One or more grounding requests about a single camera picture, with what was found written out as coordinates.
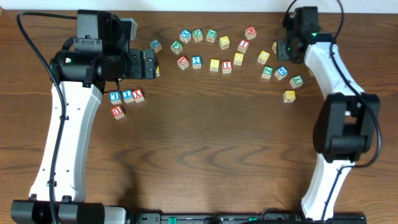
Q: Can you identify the blue letter L block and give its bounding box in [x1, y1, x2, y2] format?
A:
[109, 91, 122, 105]

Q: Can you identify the yellow letter S block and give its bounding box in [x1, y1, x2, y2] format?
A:
[210, 58, 220, 72]

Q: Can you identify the green letter Z block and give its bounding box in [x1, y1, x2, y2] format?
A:
[261, 65, 274, 80]

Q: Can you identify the blue letter T block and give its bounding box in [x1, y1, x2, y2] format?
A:
[121, 90, 135, 103]

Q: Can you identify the blue number 2 block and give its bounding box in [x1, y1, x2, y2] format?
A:
[192, 55, 202, 69]

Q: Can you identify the blue letter P block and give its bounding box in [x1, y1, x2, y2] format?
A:
[150, 39, 162, 53]

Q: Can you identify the red letter U block middle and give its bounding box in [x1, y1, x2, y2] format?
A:
[177, 55, 189, 70]

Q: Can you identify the yellow block lower right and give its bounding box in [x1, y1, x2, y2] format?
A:
[283, 90, 296, 103]

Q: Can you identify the red letter K block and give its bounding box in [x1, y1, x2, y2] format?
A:
[245, 26, 257, 40]

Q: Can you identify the green letter T block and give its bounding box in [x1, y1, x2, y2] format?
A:
[290, 75, 303, 89]

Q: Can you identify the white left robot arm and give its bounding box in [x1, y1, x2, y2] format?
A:
[29, 10, 157, 202]

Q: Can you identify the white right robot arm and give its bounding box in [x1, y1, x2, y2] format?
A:
[277, 6, 382, 223]

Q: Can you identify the yellow letter C block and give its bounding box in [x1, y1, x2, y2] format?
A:
[257, 50, 270, 65]

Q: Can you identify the red letter U block left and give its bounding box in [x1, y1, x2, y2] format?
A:
[111, 106, 125, 119]

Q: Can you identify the red letter i block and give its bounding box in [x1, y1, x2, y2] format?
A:
[222, 60, 233, 73]
[238, 39, 249, 54]

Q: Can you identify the green letter B block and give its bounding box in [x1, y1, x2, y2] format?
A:
[206, 29, 218, 43]

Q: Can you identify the yellow letter O block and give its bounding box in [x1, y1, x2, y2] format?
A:
[233, 52, 244, 66]

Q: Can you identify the green letter N block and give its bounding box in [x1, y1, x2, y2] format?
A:
[192, 29, 203, 42]

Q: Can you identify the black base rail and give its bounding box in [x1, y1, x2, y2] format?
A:
[11, 198, 368, 224]

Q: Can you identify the yellow letter M block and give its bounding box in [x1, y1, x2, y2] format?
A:
[272, 42, 277, 54]

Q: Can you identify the blue letter X block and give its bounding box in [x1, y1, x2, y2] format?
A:
[180, 29, 192, 44]

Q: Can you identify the blue number 5 block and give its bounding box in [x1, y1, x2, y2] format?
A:
[274, 66, 289, 80]

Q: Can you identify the yellow block upper middle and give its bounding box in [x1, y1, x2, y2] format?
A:
[219, 35, 230, 49]

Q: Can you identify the red letter Y block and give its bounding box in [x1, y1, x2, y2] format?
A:
[132, 89, 145, 103]

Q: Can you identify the green letter F block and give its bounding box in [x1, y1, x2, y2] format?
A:
[170, 40, 183, 55]

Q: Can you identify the yellow block left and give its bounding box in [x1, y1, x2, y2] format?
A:
[155, 66, 160, 77]

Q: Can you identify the red letter u block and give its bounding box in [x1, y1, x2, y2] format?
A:
[177, 55, 189, 70]
[111, 106, 125, 119]

